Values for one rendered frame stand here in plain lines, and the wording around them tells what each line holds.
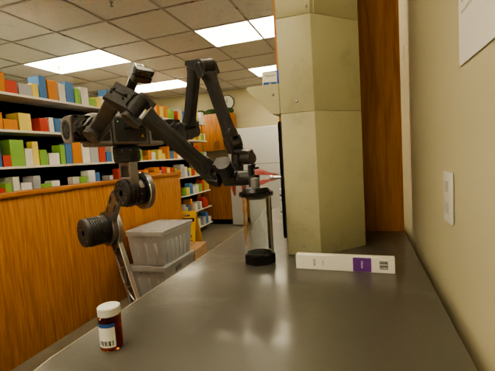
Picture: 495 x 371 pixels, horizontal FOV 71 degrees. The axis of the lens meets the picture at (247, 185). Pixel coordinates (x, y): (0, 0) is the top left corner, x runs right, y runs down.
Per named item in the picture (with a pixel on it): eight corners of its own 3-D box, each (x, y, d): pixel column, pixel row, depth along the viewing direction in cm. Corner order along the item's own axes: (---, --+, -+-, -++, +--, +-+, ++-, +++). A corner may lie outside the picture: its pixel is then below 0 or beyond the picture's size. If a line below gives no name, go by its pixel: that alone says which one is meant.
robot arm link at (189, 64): (197, 50, 166) (182, 52, 159) (218, 59, 160) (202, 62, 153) (189, 132, 191) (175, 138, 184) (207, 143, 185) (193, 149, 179)
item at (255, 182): (276, 196, 110) (275, 176, 110) (258, 201, 103) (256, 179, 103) (254, 196, 116) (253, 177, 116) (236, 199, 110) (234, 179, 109)
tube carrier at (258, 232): (283, 255, 112) (279, 190, 110) (262, 264, 104) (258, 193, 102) (258, 251, 119) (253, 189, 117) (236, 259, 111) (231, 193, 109)
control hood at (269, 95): (297, 121, 144) (296, 97, 143) (280, 113, 113) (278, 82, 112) (270, 124, 147) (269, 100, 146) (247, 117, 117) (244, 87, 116)
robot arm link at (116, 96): (118, 71, 115) (100, 92, 111) (152, 99, 120) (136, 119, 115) (95, 118, 152) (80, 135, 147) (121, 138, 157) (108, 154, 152)
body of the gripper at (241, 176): (252, 164, 126) (233, 165, 128) (253, 191, 127) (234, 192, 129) (256, 163, 132) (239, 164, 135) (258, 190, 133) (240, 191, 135)
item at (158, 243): (195, 249, 369) (193, 218, 366) (165, 267, 312) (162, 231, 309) (161, 248, 382) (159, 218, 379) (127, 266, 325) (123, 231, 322)
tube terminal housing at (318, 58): (364, 233, 140) (358, 37, 133) (366, 257, 109) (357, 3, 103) (303, 232, 148) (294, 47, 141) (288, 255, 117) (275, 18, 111)
